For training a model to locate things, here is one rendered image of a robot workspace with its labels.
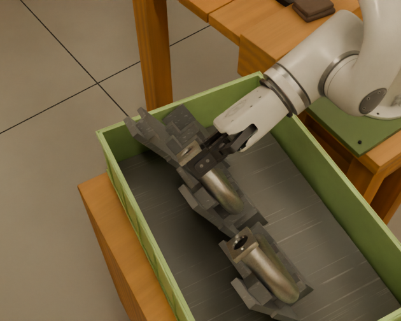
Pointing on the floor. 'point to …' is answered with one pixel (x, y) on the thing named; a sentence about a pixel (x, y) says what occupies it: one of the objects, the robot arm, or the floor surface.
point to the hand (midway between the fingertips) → (200, 160)
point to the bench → (153, 48)
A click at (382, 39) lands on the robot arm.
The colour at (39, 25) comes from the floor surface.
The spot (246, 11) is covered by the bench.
